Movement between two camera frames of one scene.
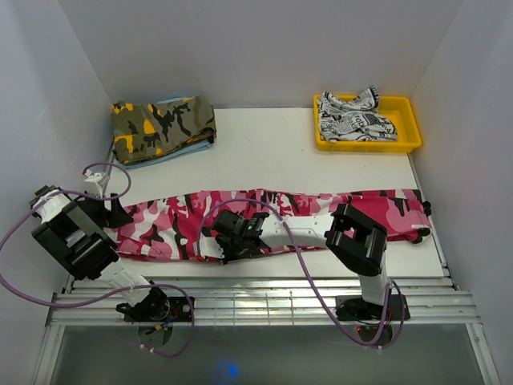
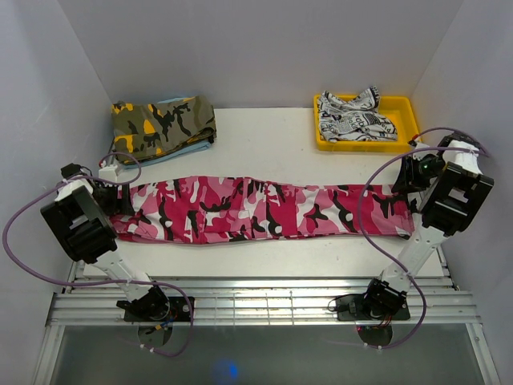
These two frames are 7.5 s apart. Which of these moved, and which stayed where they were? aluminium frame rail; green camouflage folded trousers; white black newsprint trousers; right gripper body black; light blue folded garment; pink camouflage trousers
Moved: right gripper body black; pink camouflage trousers
Stayed: white black newsprint trousers; aluminium frame rail; green camouflage folded trousers; light blue folded garment
